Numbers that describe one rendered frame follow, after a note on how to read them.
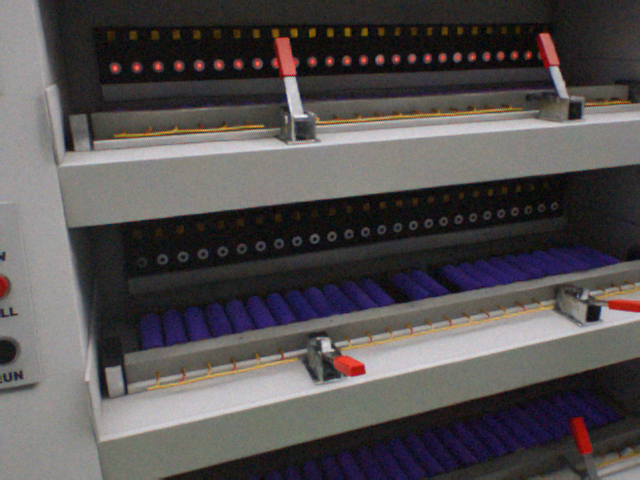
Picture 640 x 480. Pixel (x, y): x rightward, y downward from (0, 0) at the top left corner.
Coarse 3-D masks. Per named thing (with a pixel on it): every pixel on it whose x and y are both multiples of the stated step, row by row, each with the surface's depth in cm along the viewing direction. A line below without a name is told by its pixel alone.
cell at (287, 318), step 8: (272, 296) 56; (280, 296) 56; (272, 304) 55; (280, 304) 54; (272, 312) 54; (280, 312) 53; (288, 312) 53; (280, 320) 52; (288, 320) 51; (296, 320) 51
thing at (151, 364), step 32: (512, 288) 56; (544, 288) 56; (608, 288) 59; (320, 320) 50; (352, 320) 50; (384, 320) 51; (416, 320) 52; (448, 320) 52; (160, 352) 45; (192, 352) 45; (224, 352) 46; (256, 352) 47; (288, 352) 48
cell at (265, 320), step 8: (248, 304) 55; (256, 304) 54; (264, 304) 55; (248, 312) 55; (256, 312) 53; (264, 312) 53; (256, 320) 52; (264, 320) 51; (272, 320) 51; (256, 328) 52; (264, 328) 50
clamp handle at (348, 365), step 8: (328, 344) 45; (328, 352) 45; (328, 360) 44; (336, 360) 41; (344, 360) 41; (352, 360) 41; (336, 368) 42; (344, 368) 40; (352, 368) 39; (360, 368) 39; (352, 376) 39
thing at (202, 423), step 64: (320, 256) 62; (512, 320) 54; (192, 384) 45; (256, 384) 45; (384, 384) 46; (448, 384) 48; (512, 384) 51; (128, 448) 40; (192, 448) 42; (256, 448) 44
